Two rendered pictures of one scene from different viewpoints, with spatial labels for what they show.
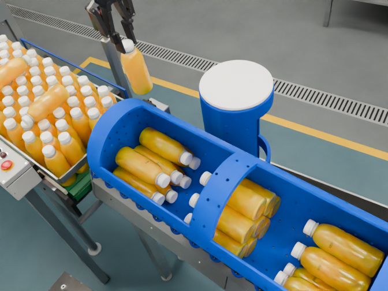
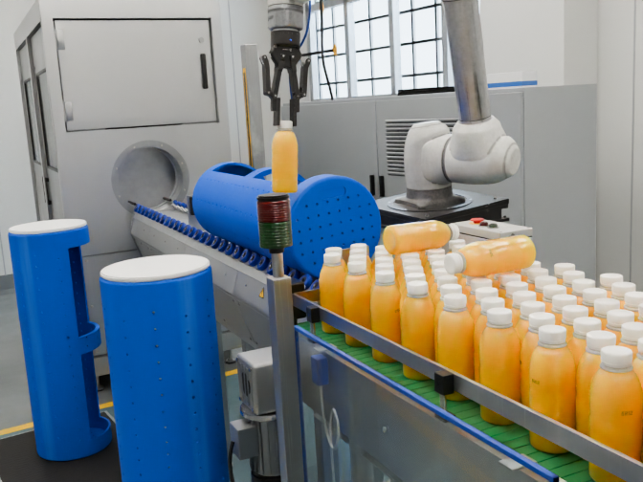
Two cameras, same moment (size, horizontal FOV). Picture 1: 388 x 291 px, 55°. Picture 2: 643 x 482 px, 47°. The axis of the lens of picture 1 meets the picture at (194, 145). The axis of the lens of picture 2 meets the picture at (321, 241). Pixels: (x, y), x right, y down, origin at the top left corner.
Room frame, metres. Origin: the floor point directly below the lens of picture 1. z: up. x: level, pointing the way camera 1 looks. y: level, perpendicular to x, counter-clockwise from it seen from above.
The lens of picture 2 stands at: (2.73, 0.78, 1.42)
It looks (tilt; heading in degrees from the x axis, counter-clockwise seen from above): 10 degrees down; 198
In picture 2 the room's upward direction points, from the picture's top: 3 degrees counter-clockwise
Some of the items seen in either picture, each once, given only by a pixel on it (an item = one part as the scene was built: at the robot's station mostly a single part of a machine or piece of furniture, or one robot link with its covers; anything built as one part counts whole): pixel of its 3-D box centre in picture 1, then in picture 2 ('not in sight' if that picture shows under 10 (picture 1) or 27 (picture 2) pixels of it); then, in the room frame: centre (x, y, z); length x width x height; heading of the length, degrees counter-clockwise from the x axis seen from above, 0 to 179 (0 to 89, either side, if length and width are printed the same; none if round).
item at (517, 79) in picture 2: not in sight; (508, 80); (-1.08, 0.58, 1.48); 0.24 x 0.12 x 0.08; 58
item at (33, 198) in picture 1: (69, 239); not in sight; (0.84, 0.63, 0.50); 0.04 x 0.04 x 1.00; 43
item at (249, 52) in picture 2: not in sight; (262, 234); (-0.42, -0.50, 0.85); 0.06 x 0.06 x 1.70; 43
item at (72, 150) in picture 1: (74, 153); not in sight; (0.91, 0.43, 0.98); 0.07 x 0.07 x 0.17
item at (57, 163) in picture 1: (59, 166); not in sight; (0.87, 0.48, 0.98); 0.07 x 0.07 x 0.17
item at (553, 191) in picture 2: not in sight; (413, 219); (-1.62, -0.01, 0.72); 2.15 x 0.54 x 1.45; 50
